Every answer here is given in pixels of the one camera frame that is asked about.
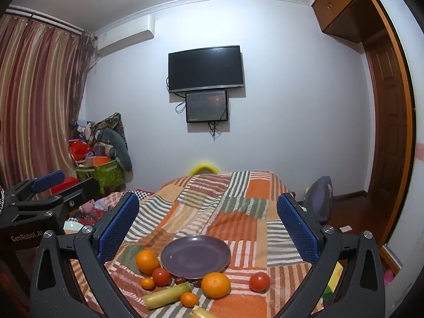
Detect small mandarin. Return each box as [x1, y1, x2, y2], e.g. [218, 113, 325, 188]
[180, 292, 199, 308]
[139, 278, 155, 291]

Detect large orange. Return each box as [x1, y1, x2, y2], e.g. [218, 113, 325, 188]
[201, 272, 231, 299]
[135, 250, 160, 274]

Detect red tomato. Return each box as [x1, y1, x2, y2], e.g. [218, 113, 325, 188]
[152, 267, 172, 287]
[249, 271, 271, 293]

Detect yellow corn cob long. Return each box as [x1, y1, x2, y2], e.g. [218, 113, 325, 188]
[142, 282, 193, 310]

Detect yellow corn cob short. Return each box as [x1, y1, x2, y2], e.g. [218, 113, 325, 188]
[188, 306, 218, 318]

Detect dark red grape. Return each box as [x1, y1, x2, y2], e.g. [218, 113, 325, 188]
[175, 277, 187, 284]
[193, 279, 202, 288]

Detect red box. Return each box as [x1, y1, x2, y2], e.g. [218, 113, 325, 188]
[50, 176, 79, 195]

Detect white paper on floor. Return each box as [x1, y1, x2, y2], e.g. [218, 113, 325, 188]
[339, 226, 353, 233]

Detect green storage box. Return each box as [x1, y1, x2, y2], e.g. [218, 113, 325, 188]
[76, 160, 125, 196]

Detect purple blue backpack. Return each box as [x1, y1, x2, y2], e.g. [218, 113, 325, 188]
[301, 176, 333, 224]

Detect grey plush shark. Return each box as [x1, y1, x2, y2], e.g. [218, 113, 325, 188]
[96, 128, 132, 171]

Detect patterned dark cushion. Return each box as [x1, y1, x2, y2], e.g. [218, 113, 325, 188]
[91, 113, 127, 146]

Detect striped red curtain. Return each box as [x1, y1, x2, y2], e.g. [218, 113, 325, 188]
[1, 14, 95, 188]

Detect purple round plate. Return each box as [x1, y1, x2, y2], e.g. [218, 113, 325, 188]
[160, 236, 231, 280]

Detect striped patchwork bedspread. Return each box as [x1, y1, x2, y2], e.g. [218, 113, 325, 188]
[67, 170, 346, 318]

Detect yellow round object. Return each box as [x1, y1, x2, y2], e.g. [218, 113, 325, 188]
[188, 162, 221, 176]

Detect wooden door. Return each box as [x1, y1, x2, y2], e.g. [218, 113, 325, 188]
[365, 34, 407, 241]

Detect white air conditioner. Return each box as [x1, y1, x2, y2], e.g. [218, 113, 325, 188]
[97, 15, 154, 57]

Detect wooden overhead cabinet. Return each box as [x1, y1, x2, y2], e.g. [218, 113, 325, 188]
[313, 0, 385, 43]

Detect small black wall monitor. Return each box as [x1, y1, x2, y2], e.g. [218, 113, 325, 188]
[185, 90, 228, 123]

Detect black monitor cables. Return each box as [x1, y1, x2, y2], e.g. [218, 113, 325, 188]
[174, 100, 223, 142]

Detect black wall television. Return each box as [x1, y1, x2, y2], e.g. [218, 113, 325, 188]
[168, 45, 244, 93]

